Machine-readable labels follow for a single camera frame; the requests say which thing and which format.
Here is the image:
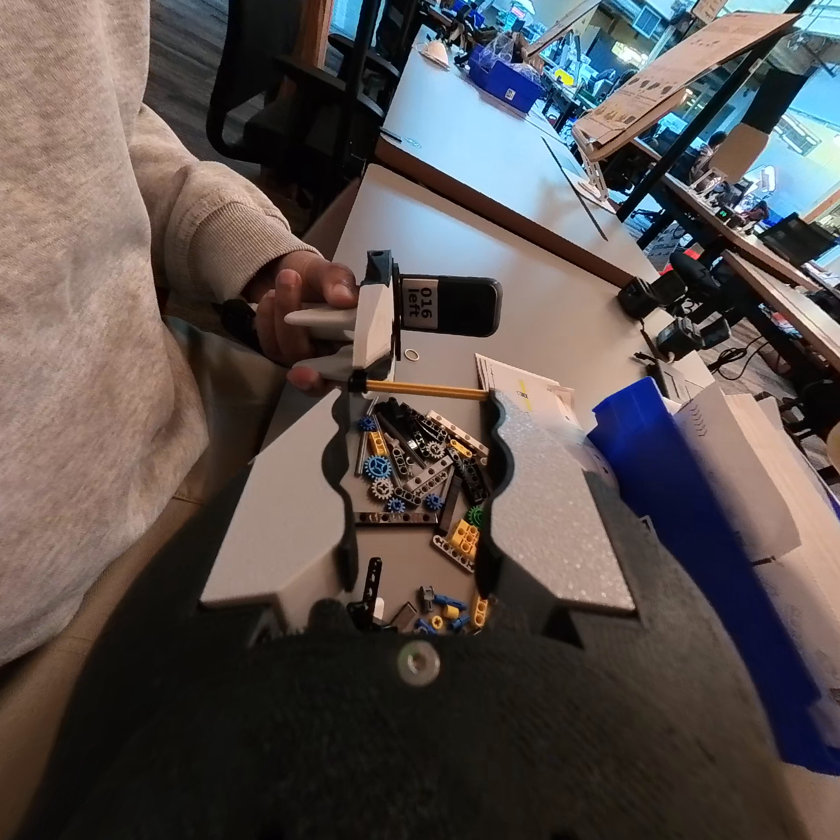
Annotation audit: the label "blue bin with plastic wrap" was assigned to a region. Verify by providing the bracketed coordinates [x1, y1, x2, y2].
[467, 31, 547, 114]

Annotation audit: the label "person's beige pants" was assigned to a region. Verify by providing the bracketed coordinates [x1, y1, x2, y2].
[0, 459, 263, 840]

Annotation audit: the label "person's left hand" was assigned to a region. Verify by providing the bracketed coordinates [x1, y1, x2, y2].
[244, 259, 361, 396]

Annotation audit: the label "person's grey sweatshirt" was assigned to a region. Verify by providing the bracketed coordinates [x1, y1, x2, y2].
[0, 0, 290, 667]

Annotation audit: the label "white long table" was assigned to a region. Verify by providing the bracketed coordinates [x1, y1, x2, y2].
[375, 26, 660, 286]

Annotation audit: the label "pile of lego pieces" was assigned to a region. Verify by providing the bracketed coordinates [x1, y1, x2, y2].
[344, 397, 506, 636]

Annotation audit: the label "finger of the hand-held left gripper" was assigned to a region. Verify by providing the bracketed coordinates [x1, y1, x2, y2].
[351, 282, 401, 391]

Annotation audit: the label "black office chair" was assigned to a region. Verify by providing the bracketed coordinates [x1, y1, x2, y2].
[206, 0, 403, 221]

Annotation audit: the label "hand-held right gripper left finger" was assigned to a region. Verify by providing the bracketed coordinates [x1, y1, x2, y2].
[200, 387, 361, 631]

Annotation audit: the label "black monitor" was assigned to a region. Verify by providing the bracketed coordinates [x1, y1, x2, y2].
[758, 213, 840, 266]

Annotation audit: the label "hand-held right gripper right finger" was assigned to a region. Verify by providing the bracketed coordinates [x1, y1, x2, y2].
[474, 387, 636, 634]

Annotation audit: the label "white cardboard box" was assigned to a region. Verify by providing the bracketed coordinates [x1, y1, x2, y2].
[676, 381, 805, 565]

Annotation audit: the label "open lego instruction booklet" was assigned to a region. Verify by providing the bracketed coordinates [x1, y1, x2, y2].
[476, 353, 585, 434]

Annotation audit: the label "black power adapter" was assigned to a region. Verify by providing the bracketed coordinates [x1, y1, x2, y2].
[656, 315, 732, 361]
[617, 269, 689, 320]

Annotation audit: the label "cardboard sign board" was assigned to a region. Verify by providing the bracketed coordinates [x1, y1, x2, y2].
[571, 10, 803, 198]

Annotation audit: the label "thin black ruler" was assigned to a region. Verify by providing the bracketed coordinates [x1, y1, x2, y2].
[541, 134, 610, 242]

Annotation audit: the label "wooden desk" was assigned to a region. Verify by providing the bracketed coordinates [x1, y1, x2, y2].
[656, 174, 840, 375]

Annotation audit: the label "person's left forearm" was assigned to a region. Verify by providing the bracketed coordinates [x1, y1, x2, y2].
[141, 105, 326, 309]

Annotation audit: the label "long yellow lego axle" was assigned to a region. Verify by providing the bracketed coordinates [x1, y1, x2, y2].
[348, 375, 492, 401]

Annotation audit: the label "black slanted post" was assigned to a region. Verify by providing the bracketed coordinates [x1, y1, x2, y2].
[617, 0, 815, 221]

